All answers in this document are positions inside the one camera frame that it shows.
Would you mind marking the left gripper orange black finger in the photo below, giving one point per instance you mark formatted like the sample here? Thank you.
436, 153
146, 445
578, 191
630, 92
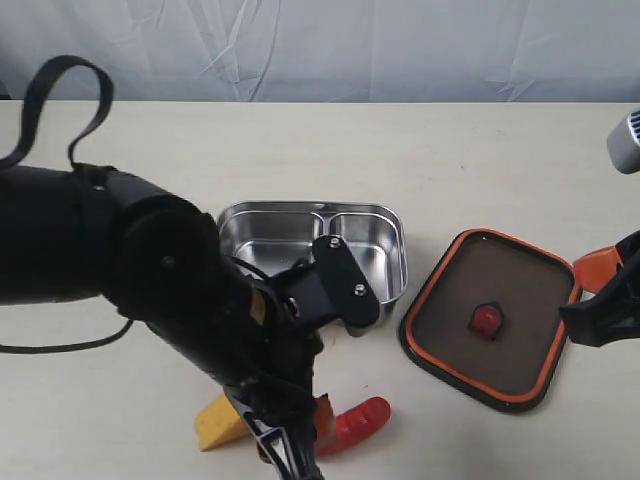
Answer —
323, 419

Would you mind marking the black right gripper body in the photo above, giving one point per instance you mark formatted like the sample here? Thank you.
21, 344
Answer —
613, 313

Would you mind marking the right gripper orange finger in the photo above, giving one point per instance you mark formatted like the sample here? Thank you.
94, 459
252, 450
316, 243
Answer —
593, 271

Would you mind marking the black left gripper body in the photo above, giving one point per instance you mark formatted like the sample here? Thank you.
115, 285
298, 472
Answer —
271, 362

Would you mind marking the red toy sausage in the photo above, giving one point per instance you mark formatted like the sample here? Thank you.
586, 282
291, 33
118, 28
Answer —
355, 425

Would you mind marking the yellow toy cheese wedge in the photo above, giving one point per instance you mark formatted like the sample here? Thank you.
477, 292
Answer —
218, 424

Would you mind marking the dark transparent lunch box lid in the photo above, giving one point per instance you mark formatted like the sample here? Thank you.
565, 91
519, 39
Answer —
486, 321

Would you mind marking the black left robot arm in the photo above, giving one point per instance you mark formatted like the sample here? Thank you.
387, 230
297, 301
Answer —
97, 231

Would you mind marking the stainless steel lunch box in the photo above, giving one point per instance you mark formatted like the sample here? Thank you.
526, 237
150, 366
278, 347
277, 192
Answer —
273, 235

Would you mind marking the white backdrop curtain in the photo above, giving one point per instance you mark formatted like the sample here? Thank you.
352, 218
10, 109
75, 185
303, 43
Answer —
335, 51

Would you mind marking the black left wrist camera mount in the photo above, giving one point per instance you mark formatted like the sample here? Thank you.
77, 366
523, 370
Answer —
332, 287

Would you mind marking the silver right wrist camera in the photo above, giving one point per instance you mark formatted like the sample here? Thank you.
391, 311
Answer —
623, 144

